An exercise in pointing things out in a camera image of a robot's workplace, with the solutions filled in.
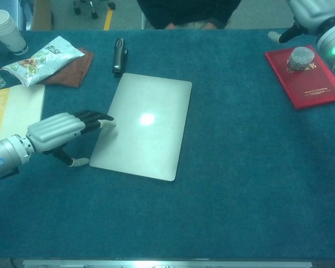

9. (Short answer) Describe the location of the aluminium profile rail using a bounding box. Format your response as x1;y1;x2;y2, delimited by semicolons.
22;259;313;268

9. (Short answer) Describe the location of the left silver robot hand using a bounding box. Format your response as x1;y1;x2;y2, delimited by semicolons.
26;110;117;168

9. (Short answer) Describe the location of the white yellow Lexicon notebook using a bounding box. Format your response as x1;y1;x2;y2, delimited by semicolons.
0;84;46;143

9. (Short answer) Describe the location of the black stapler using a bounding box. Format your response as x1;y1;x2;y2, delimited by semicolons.
112;37;128;78

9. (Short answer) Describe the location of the brown folded cloth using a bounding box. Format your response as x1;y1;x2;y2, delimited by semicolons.
40;47;95;89

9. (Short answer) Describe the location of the person in dark clothes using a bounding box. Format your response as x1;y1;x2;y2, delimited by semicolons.
136;0;242;30

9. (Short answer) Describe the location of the office chair wheel base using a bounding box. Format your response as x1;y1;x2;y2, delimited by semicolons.
73;0;117;20

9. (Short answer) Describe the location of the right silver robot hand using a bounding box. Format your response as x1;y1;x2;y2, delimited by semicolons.
269;0;335;44

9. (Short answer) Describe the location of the red hardcover certificate folder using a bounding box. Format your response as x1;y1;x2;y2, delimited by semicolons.
264;44;335;110

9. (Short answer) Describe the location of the white nut snack bag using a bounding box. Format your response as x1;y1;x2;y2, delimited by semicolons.
0;35;86;88

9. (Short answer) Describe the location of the brown cardboard box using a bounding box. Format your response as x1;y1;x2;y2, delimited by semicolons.
30;0;55;31

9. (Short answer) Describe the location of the blue table cloth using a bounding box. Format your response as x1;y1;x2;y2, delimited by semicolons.
0;27;335;260

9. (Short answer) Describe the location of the stack of paper cups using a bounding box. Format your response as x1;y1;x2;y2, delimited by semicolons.
0;9;29;56

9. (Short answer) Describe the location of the silver laptop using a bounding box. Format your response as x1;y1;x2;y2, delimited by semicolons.
88;73;193;183

